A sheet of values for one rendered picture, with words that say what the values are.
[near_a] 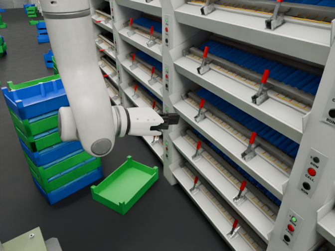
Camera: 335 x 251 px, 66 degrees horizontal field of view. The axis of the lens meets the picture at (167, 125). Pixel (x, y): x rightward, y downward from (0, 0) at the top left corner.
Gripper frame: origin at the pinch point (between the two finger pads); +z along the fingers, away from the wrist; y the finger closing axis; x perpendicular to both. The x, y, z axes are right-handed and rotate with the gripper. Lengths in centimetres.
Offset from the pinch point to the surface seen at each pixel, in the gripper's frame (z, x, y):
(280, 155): 24.5, -2.1, 22.1
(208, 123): 21.9, -6.8, -7.7
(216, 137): 20.0, -8.1, 0.1
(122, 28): 18, 12, -100
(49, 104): -28, -16, -49
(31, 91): -34, -17, -68
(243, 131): 24.1, -2.3, 7.0
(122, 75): 22, -17, -100
